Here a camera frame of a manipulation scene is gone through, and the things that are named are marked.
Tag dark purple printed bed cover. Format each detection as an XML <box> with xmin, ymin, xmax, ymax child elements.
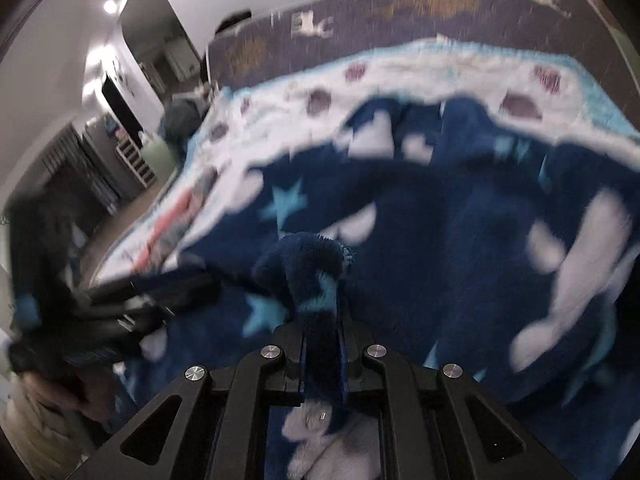
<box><xmin>207</xmin><ymin>0</ymin><xmax>623</xmax><ymax>93</ymax></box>

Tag person's left hand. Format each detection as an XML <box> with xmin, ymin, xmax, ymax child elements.
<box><xmin>20</xmin><ymin>372</ymin><xmax>103</xmax><ymax>423</ymax></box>

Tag navy blue star blanket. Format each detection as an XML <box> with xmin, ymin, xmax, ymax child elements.
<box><xmin>107</xmin><ymin>95</ymin><xmax>640</xmax><ymax>480</ymax></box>

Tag white shelf unit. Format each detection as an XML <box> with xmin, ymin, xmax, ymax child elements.
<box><xmin>116</xmin><ymin>137</ymin><xmax>156</xmax><ymax>190</ymax></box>

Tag person's left forearm cream sleeve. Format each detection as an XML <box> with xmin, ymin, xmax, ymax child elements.
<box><xmin>2</xmin><ymin>395</ymin><xmax>118</xmax><ymax>480</ymax></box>

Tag white printed blanket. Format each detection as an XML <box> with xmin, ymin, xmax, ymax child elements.
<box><xmin>95</xmin><ymin>37</ymin><xmax>640</xmax><ymax>281</ymax></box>

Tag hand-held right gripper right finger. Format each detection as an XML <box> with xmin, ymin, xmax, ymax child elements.
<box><xmin>339</xmin><ymin>310</ymin><xmax>577</xmax><ymax>480</ymax></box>

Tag grey-blue cloth pile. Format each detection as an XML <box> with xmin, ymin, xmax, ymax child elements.
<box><xmin>159</xmin><ymin>94</ymin><xmax>211</xmax><ymax>148</ymax></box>

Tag arched doorway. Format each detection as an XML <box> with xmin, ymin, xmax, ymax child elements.
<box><xmin>119</xmin><ymin>0</ymin><xmax>203</xmax><ymax>93</ymax></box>

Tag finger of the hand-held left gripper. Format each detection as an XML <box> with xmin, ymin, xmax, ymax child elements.
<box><xmin>86</xmin><ymin>265</ymin><xmax>224</xmax><ymax>312</ymax></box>
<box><xmin>97</xmin><ymin>306</ymin><xmax>173</xmax><ymax>361</ymax></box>

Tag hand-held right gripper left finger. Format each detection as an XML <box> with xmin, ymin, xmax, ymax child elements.
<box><xmin>65</xmin><ymin>324</ymin><xmax>307</xmax><ymax>480</ymax></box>

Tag dark cabinet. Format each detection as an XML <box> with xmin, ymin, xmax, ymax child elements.
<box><xmin>37</xmin><ymin>122</ymin><xmax>123</xmax><ymax>218</ymax></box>

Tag pale green container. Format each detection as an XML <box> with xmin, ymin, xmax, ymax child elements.
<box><xmin>142</xmin><ymin>141</ymin><xmax>177</xmax><ymax>186</ymax></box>

